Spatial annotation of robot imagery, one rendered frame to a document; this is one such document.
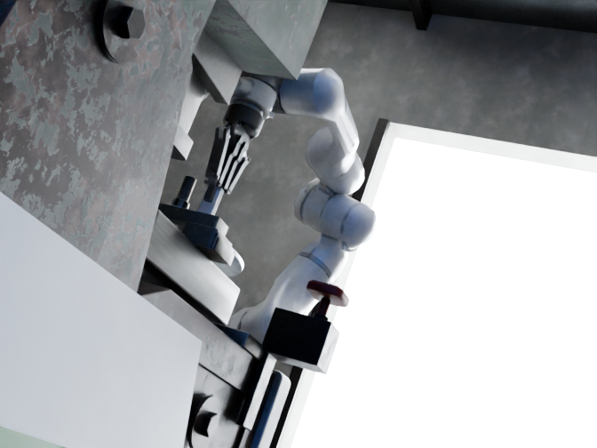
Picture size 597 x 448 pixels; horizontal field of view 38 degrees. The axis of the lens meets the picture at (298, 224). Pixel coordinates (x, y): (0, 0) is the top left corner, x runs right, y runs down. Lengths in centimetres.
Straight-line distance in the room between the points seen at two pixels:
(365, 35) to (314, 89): 537
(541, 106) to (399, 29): 132
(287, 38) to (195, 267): 41
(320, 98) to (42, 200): 99
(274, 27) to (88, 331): 62
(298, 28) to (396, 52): 554
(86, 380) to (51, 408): 6
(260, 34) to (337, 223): 81
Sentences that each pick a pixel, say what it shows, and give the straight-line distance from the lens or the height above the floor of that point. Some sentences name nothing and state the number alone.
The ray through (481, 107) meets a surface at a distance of 655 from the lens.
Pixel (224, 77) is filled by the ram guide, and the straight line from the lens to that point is 140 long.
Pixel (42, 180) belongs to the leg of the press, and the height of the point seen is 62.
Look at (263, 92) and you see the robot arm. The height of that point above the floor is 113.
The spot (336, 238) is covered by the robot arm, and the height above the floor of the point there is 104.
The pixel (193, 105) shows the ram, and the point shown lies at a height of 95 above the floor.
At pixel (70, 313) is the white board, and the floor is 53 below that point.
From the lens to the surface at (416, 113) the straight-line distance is 660.
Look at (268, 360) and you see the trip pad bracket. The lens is 133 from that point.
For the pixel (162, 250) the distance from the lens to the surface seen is 108.
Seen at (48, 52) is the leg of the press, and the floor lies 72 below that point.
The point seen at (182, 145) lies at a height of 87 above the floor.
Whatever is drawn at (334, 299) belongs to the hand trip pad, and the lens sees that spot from 133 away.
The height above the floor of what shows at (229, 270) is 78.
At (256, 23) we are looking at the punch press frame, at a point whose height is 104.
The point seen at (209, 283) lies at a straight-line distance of 121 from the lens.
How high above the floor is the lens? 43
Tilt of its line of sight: 17 degrees up
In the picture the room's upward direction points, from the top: 20 degrees clockwise
